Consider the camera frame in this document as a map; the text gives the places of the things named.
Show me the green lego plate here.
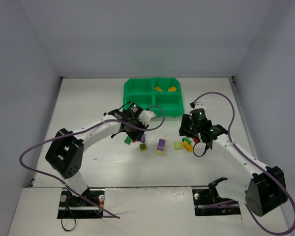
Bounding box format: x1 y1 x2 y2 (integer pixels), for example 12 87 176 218
124 136 132 145

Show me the purple half-round lego brick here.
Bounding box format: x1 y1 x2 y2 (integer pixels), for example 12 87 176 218
140 133 146 143

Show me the light green lego brick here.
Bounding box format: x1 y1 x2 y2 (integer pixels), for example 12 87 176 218
173 142 183 150

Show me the lime square lego brick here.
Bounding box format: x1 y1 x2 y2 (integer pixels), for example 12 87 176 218
139 143 147 151

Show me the yellow lego plate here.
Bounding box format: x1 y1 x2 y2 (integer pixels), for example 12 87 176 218
154 86 163 92

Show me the orange lego brick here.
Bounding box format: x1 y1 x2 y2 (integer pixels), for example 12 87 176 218
168 87 177 92

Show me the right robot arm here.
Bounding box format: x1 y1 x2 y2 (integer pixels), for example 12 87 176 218
179 108 288 217

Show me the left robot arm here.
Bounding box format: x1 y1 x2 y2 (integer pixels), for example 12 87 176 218
45 102 155 197

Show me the dark green lego piece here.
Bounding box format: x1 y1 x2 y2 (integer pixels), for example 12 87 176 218
182 137 191 145

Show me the yellow curved lego brick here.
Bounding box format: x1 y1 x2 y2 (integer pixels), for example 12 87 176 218
183 141 193 152

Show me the purple flower lego brick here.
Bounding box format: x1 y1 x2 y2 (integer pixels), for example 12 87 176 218
156 139 166 151

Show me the green four-compartment bin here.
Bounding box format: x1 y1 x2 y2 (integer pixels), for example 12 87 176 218
123 77 184 118

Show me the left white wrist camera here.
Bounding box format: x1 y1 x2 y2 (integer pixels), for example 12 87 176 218
139 110 157 123

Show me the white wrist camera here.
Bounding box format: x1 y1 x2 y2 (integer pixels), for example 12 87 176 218
139 110 157 123
190 102 206 110

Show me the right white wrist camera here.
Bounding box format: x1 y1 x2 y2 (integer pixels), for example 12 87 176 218
190 102 206 110

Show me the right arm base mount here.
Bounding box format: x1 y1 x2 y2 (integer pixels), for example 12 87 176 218
192 177 241 216

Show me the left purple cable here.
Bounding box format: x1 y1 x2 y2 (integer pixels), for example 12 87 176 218
19 106 166 219

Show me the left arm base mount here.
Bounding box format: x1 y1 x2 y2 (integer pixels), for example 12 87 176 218
57 189 103 219

